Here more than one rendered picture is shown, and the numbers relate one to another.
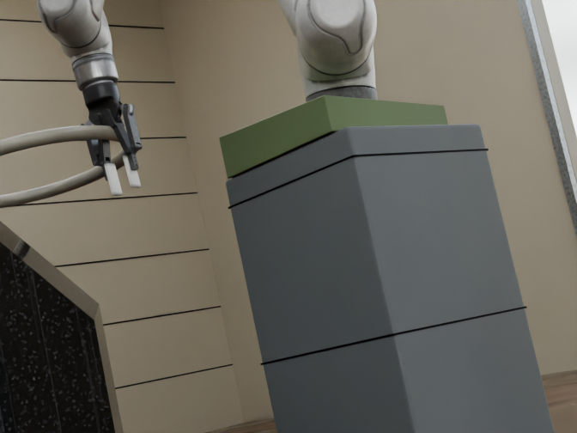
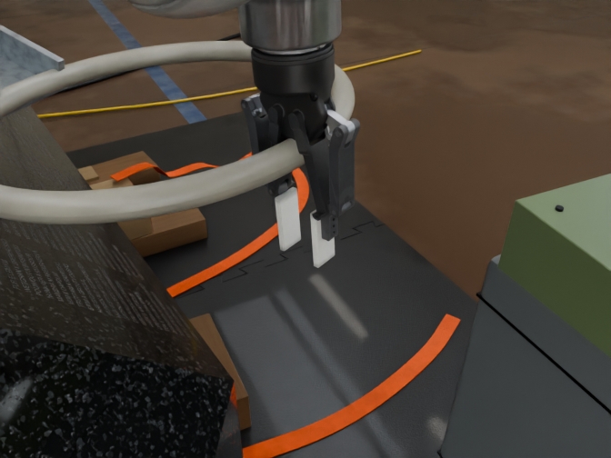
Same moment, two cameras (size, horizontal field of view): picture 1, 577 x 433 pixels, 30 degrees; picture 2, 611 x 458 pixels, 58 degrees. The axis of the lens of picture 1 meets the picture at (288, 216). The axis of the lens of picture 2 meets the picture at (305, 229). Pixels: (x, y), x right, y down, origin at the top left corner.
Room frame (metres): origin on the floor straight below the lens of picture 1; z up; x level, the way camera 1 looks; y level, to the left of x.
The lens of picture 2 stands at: (1.75, 0.21, 1.21)
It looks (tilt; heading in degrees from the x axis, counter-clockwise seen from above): 36 degrees down; 14
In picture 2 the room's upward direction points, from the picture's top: straight up
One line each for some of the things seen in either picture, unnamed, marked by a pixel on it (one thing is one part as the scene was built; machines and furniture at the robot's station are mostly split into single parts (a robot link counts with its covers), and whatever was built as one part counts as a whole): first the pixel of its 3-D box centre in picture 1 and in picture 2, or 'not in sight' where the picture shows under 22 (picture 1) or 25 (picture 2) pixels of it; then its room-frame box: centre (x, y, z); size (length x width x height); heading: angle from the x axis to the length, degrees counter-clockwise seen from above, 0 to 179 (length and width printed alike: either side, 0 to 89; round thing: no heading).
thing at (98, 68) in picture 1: (95, 75); (289, 10); (2.23, 0.34, 1.07); 0.09 x 0.09 x 0.06
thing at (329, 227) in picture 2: (135, 156); (335, 220); (2.21, 0.29, 0.88); 0.03 x 0.01 x 0.05; 62
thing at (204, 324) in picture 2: not in sight; (206, 374); (2.58, 0.67, 0.07); 0.30 x 0.12 x 0.12; 39
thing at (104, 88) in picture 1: (104, 106); (295, 91); (2.23, 0.33, 1.00); 0.08 x 0.07 x 0.09; 62
